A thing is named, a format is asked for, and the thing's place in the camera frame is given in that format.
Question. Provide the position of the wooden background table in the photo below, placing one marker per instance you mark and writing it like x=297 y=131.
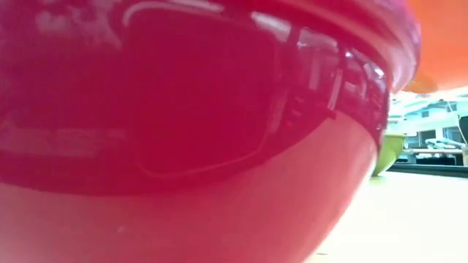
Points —
x=435 y=151

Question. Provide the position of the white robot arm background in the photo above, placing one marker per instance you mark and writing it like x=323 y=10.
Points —
x=444 y=143

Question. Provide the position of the green plastic bowl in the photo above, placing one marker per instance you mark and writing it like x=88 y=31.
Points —
x=389 y=151

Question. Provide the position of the black table edge rail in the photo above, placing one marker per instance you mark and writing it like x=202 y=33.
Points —
x=431 y=170

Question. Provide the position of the red plastic bowl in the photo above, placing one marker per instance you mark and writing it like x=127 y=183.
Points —
x=190 y=146

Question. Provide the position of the orange plastic bowl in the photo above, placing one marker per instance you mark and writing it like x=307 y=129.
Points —
x=444 y=40

